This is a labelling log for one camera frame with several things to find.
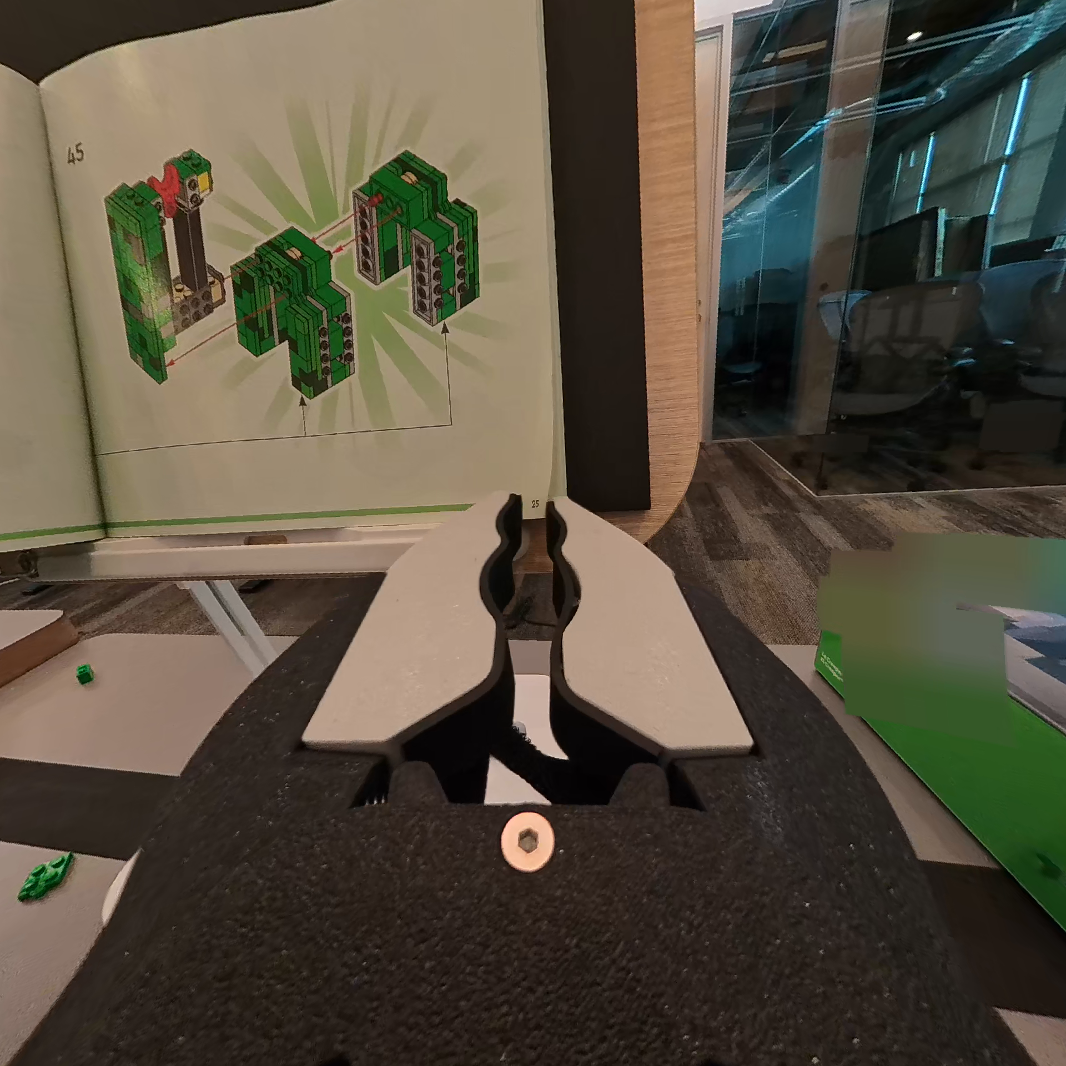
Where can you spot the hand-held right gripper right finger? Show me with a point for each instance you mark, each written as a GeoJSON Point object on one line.
{"type": "Point", "coordinates": [649, 649]}

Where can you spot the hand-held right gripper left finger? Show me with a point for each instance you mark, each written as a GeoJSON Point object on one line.
{"type": "Point", "coordinates": [416, 633]}

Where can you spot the brick instruction booklet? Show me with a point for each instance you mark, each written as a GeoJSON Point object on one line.
{"type": "Point", "coordinates": [250, 416]}

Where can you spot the white desk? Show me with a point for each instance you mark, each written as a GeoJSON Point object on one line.
{"type": "Point", "coordinates": [166, 708]}

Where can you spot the green cardboard box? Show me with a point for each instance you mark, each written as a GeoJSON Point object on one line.
{"type": "Point", "coordinates": [958, 799]}

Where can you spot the wooden board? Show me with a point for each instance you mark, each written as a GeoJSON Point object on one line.
{"type": "Point", "coordinates": [33, 645]}

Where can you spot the grey mesh office chair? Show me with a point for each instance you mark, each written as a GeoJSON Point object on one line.
{"type": "Point", "coordinates": [1028, 333]}
{"type": "Point", "coordinates": [899, 358]}

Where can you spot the flat green brick piece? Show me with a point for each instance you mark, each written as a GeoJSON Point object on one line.
{"type": "Point", "coordinates": [43, 879]}

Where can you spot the dark computer monitor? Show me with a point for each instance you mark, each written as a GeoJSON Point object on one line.
{"type": "Point", "coordinates": [970, 246]}
{"type": "Point", "coordinates": [904, 246]}

